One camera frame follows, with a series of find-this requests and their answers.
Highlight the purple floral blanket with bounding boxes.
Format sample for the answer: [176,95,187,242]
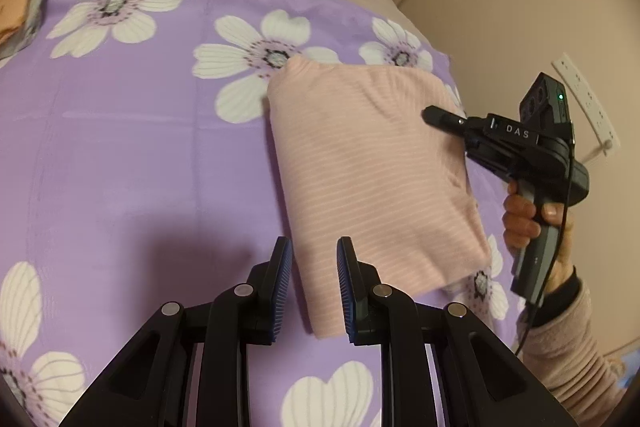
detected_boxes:
[0,0,522,427]

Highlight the person's right forearm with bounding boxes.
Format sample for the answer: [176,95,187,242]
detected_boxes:
[520,265,627,427]

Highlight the person's right hand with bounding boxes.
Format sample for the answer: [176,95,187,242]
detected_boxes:
[502,181,577,296]

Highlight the pink striped shirt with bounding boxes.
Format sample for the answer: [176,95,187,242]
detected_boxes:
[264,54,494,341]

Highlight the white power strip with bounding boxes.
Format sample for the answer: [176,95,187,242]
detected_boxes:
[552,52,622,156]

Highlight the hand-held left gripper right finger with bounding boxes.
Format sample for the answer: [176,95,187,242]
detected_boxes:
[336,235,577,427]

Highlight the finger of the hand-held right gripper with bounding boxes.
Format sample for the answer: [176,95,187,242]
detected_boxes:
[422,105,469,140]

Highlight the grey garment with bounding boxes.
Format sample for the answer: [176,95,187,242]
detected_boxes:
[22,0,57,54]

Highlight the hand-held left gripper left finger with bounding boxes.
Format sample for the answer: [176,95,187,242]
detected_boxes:
[60,237,294,427]

